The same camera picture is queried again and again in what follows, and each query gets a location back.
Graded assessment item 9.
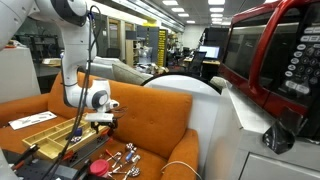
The computer monitor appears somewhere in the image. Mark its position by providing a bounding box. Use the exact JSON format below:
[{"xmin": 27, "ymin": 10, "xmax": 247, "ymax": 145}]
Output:
[{"xmin": 198, "ymin": 45, "xmax": 221, "ymax": 60}]

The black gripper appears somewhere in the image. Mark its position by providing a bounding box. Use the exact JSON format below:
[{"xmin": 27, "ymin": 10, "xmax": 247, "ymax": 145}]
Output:
[{"xmin": 89, "ymin": 120, "xmax": 118, "ymax": 138}]

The crumpled black bag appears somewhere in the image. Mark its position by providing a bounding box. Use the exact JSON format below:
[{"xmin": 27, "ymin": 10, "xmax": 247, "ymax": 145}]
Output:
[{"xmin": 262, "ymin": 106, "xmax": 305, "ymax": 155}]

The pinkish red plastic cup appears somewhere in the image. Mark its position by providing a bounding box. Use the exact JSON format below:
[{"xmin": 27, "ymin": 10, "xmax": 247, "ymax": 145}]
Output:
[{"xmin": 88, "ymin": 158, "xmax": 111, "ymax": 178}]

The orange fabric sofa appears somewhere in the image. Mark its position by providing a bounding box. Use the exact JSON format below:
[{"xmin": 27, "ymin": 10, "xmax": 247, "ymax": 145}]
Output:
[{"xmin": 0, "ymin": 71, "xmax": 201, "ymax": 180}]

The long metal spoon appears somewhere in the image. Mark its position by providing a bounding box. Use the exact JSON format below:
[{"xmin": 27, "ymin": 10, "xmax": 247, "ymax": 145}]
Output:
[{"xmin": 113, "ymin": 154, "xmax": 142, "ymax": 173}]

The small metal spoon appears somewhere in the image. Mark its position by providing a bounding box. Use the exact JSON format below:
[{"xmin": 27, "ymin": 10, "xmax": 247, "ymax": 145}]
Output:
[{"xmin": 111, "ymin": 151, "xmax": 123, "ymax": 168}]

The white cable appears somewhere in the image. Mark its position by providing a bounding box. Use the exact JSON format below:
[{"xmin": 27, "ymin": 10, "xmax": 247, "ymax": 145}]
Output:
[{"xmin": 160, "ymin": 160, "xmax": 204, "ymax": 180}]

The white paper sheet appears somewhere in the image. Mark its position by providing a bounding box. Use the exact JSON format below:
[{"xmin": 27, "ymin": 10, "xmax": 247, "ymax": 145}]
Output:
[{"xmin": 8, "ymin": 110, "xmax": 58, "ymax": 131}]

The grey cushion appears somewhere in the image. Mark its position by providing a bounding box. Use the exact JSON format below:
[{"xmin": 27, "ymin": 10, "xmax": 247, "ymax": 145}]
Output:
[{"xmin": 111, "ymin": 63, "xmax": 153, "ymax": 86}]

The wooden cutlery tray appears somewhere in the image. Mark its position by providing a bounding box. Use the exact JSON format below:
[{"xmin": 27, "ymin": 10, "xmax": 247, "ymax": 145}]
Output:
[{"xmin": 22, "ymin": 117, "xmax": 101, "ymax": 160}]

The large round metal spoon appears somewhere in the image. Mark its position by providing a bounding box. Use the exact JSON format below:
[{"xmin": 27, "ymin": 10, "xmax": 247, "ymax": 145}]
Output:
[{"xmin": 121, "ymin": 165, "xmax": 142, "ymax": 179}]

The wooden shelf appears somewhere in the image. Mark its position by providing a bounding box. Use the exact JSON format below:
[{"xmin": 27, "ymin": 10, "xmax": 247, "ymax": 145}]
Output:
[{"xmin": 124, "ymin": 39, "xmax": 138, "ymax": 66}]

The white metal cabinet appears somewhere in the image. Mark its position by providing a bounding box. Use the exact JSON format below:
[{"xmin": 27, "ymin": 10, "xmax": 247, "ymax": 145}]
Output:
[{"xmin": 203, "ymin": 84, "xmax": 320, "ymax": 180}]

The red microwave oven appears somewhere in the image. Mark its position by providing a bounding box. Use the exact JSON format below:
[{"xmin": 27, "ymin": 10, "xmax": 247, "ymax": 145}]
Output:
[{"xmin": 218, "ymin": 0, "xmax": 320, "ymax": 141}]

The black red-handled tool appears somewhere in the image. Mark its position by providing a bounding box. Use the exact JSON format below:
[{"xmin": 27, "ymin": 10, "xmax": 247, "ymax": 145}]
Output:
[{"xmin": 10, "ymin": 144, "xmax": 40, "ymax": 172}]

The perforated metal spoon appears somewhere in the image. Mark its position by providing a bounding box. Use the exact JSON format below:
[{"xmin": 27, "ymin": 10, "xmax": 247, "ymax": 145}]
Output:
[
  {"xmin": 67, "ymin": 134, "xmax": 83, "ymax": 145},
  {"xmin": 125, "ymin": 142, "xmax": 138, "ymax": 153}
]

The blue-handled metal utensil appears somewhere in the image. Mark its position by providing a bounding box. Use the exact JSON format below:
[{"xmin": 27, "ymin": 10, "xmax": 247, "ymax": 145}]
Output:
[{"xmin": 125, "ymin": 150, "xmax": 135, "ymax": 163}]

